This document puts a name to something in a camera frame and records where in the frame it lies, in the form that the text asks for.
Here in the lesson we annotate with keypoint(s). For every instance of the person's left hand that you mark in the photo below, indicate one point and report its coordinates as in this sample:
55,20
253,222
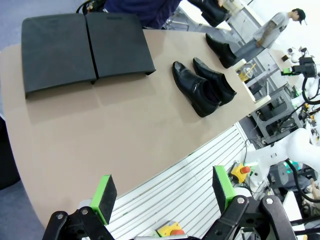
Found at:
221,2

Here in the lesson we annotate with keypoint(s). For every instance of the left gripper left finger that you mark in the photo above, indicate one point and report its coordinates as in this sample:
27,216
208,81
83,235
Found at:
105,200

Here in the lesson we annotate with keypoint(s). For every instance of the black leather dress shoe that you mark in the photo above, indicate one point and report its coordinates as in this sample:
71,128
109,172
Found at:
222,51
216,80
192,90
212,13

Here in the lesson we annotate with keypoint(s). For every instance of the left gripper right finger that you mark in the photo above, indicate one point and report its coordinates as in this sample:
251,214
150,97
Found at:
222,187

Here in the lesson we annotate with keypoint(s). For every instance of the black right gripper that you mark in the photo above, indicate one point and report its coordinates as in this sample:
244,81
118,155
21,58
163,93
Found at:
307,65

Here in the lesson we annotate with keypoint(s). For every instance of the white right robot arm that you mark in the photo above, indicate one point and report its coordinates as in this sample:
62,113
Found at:
295,145

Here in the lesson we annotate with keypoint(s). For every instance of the black shoe stand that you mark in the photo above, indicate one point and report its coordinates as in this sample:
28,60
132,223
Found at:
117,42
57,50

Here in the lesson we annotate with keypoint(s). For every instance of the grey metal cart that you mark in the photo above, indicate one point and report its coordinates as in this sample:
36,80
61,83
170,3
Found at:
275,120

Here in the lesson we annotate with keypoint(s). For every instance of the yellow emergency stop button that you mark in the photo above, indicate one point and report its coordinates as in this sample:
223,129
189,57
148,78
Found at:
238,173
166,230

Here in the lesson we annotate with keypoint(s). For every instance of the white table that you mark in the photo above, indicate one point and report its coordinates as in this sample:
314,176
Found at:
195,16

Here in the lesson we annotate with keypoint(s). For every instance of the person in purple jacket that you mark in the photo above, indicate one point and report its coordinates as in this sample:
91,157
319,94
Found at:
145,12

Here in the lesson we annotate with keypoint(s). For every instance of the clear cup with yellow sticks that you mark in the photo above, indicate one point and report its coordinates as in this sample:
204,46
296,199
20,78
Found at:
246,73

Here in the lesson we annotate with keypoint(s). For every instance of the white slatted base platform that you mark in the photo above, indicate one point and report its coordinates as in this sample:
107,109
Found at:
180,185

